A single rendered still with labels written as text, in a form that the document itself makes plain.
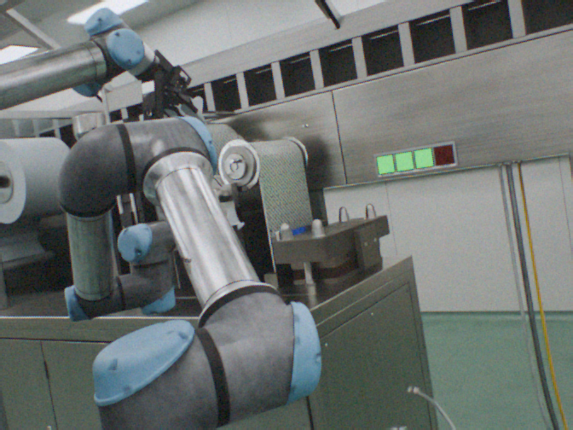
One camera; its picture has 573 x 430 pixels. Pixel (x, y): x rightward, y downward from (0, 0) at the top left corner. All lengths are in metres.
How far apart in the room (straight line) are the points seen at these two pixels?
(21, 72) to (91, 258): 0.35
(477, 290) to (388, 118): 2.64
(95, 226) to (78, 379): 0.95
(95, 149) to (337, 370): 0.78
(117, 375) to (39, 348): 1.41
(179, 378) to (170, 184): 0.34
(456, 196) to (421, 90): 2.49
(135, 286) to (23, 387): 1.01
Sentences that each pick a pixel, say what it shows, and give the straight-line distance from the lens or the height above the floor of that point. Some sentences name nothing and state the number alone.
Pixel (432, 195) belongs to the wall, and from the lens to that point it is 4.22.
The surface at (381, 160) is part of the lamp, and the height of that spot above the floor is 1.20.
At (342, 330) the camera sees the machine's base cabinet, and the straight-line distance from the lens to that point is 1.43.
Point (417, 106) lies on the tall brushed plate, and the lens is 1.73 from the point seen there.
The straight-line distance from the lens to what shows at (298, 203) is 1.76.
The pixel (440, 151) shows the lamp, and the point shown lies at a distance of 1.71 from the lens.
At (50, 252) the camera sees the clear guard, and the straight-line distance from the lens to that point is 2.39.
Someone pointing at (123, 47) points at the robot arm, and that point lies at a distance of 1.20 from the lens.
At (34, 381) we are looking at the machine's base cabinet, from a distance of 2.14.
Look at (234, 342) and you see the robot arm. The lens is 0.68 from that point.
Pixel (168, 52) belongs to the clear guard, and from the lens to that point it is 2.23.
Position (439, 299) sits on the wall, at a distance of 4.37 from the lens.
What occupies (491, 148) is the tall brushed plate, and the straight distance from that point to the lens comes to 1.67.
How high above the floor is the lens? 1.20
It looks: 3 degrees down
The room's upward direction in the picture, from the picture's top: 9 degrees counter-clockwise
